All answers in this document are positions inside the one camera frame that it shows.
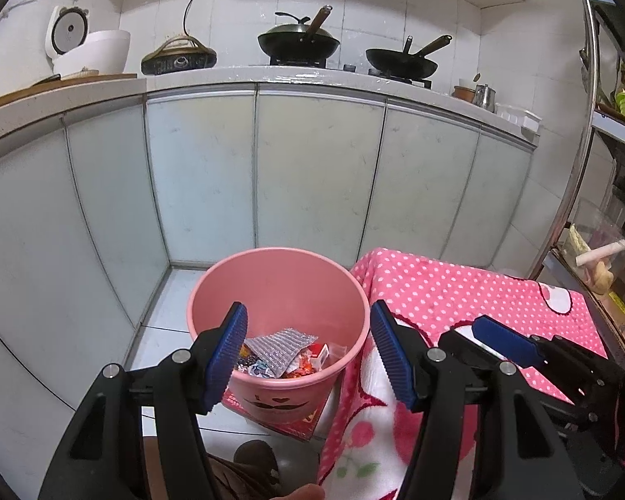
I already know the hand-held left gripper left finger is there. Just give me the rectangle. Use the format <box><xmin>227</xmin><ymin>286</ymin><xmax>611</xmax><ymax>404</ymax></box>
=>
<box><xmin>37</xmin><ymin>301</ymin><xmax>249</xmax><ymax>500</ymax></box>

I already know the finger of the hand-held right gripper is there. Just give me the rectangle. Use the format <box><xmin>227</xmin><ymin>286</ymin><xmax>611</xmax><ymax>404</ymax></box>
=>
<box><xmin>471</xmin><ymin>315</ymin><xmax>610</xmax><ymax>373</ymax></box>
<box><xmin>437</xmin><ymin>328</ymin><xmax>503</xmax><ymax>376</ymax></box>

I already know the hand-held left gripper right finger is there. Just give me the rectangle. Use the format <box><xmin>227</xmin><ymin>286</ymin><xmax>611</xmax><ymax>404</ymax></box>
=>
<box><xmin>371</xmin><ymin>299</ymin><xmax>584</xmax><ymax>500</ymax></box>

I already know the white printed paper packet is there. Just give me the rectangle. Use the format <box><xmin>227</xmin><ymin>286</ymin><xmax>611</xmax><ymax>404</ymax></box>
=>
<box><xmin>234</xmin><ymin>346</ymin><xmax>272</xmax><ymax>377</ymax></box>

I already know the silver foam sheet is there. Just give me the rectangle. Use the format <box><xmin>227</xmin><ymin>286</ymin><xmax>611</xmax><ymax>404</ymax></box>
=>
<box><xmin>245</xmin><ymin>327</ymin><xmax>318</xmax><ymax>377</ymax></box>

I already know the pink plastic bucket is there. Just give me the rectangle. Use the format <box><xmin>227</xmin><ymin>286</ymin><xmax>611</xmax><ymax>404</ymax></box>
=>
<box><xmin>187</xmin><ymin>247</ymin><xmax>372</xmax><ymax>425</ymax></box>

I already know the pink dotted printed blanket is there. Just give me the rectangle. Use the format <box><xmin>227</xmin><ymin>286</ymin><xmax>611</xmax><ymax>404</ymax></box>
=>
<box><xmin>317</xmin><ymin>247</ymin><xmax>610</xmax><ymax>500</ymax></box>

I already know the red flat box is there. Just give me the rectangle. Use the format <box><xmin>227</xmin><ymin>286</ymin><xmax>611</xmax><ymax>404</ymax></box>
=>
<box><xmin>223</xmin><ymin>390</ymin><xmax>335</xmax><ymax>443</ymax></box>

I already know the ginger root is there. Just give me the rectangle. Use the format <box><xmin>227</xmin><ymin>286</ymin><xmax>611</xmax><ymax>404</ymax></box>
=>
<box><xmin>594</xmin><ymin>263</ymin><xmax>616</xmax><ymax>293</ymax></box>

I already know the person's leg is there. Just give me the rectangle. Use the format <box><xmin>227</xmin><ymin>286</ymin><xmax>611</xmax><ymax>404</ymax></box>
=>
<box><xmin>143</xmin><ymin>435</ymin><xmax>326</xmax><ymax>500</ymax></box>

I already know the pale yellow vegetable piece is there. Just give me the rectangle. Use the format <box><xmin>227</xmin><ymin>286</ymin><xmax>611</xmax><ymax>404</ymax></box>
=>
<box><xmin>567</xmin><ymin>224</ymin><xmax>592</xmax><ymax>257</ymax></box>

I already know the white rolling pin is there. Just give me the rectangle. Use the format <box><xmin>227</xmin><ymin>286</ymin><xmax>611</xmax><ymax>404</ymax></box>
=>
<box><xmin>577</xmin><ymin>234</ymin><xmax>625</xmax><ymax>268</ymax></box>

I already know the clear plastic container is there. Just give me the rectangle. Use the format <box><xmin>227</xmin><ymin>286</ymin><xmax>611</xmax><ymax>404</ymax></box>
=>
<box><xmin>560</xmin><ymin>198</ymin><xmax>625</xmax><ymax>295</ymax></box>

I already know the white kitchen counter cabinet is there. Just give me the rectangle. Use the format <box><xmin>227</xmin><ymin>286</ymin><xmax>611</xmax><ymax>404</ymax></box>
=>
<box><xmin>0</xmin><ymin>80</ymin><xmax>543</xmax><ymax>428</ymax></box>

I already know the white plastic container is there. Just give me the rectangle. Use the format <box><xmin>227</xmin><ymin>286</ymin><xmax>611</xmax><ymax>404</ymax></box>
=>
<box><xmin>495</xmin><ymin>104</ymin><xmax>543</xmax><ymax>133</ymax></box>

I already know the steel kettle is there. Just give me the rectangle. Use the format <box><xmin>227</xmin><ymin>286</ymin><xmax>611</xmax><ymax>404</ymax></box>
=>
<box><xmin>474</xmin><ymin>83</ymin><xmax>497</xmax><ymax>113</ymax></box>

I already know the gas stove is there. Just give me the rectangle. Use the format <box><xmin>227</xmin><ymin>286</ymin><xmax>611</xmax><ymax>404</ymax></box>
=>
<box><xmin>268</xmin><ymin>56</ymin><xmax>433</xmax><ymax>89</ymax></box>

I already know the metal shelf rack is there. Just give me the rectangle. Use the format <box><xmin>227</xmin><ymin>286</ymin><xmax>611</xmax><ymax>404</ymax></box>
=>
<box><xmin>531</xmin><ymin>0</ymin><xmax>625</xmax><ymax>355</ymax></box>

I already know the black wok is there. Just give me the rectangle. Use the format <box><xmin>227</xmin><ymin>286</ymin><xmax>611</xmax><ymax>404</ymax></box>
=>
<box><xmin>365</xmin><ymin>35</ymin><xmax>453</xmax><ymax>79</ymax></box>

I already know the black electric hot pot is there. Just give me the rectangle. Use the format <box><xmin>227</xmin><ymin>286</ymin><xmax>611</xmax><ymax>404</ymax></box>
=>
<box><xmin>140</xmin><ymin>36</ymin><xmax>218</xmax><ymax>76</ymax></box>

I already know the wooden cutting board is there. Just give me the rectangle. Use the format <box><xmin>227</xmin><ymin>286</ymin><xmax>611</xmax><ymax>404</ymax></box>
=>
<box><xmin>0</xmin><ymin>72</ymin><xmax>138</xmax><ymax>116</ymax></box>

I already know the dark wok with lid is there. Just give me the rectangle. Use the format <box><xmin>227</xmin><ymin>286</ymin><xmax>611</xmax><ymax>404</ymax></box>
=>
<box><xmin>257</xmin><ymin>5</ymin><xmax>340</xmax><ymax>60</ymax></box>

